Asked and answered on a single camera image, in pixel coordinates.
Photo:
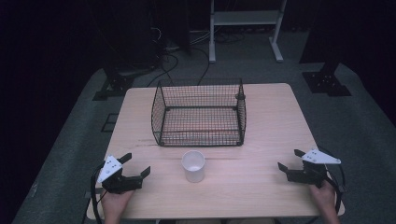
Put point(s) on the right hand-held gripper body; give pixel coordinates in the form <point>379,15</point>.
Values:
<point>308,175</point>

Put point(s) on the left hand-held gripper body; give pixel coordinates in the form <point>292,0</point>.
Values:
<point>123,183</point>

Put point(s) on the white cup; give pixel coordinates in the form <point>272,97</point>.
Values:
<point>193,168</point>

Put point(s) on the person's left hand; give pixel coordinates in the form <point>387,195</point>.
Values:
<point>113,203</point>

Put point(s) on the person's right hand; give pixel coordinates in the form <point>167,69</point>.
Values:
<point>325,196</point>

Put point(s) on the black stand base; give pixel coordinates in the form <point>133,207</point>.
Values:
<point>115,84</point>
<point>327,82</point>

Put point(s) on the black rectangular floor frame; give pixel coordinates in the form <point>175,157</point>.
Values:
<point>109,123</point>

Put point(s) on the white metal desk frame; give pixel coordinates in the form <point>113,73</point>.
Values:
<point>246,18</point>

